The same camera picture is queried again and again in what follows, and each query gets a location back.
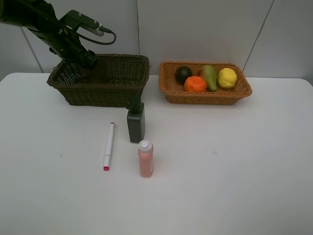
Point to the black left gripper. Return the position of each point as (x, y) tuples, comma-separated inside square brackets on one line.
[(67, 46)]

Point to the dark mangosteen with green calyx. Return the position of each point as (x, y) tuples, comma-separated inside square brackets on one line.
[(182, 74)]

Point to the orange tangerine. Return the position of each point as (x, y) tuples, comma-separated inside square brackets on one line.
[(195, 84)]

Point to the green red pear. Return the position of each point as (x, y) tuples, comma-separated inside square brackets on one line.
[(209, 74)]

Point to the yellow lemon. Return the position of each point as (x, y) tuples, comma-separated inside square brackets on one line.
[(227, 78)]

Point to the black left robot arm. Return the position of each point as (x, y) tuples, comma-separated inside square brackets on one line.
[(38, 16)]

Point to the dark brown wicker basket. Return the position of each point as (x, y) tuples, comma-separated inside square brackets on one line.
[(110, 83)]

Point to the dark grey pump bottle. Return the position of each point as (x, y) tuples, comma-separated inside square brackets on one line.
[(136, 119)]

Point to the white marker with pink cap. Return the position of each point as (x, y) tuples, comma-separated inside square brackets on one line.
[(108, 148)]

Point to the orange wicker basket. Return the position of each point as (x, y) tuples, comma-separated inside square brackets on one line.
[(175, 93)]

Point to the pink bottle with white cap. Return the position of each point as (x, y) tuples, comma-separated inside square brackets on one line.
[(146, 162)]

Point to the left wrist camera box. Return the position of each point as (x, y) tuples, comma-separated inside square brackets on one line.
[(74, 20)]

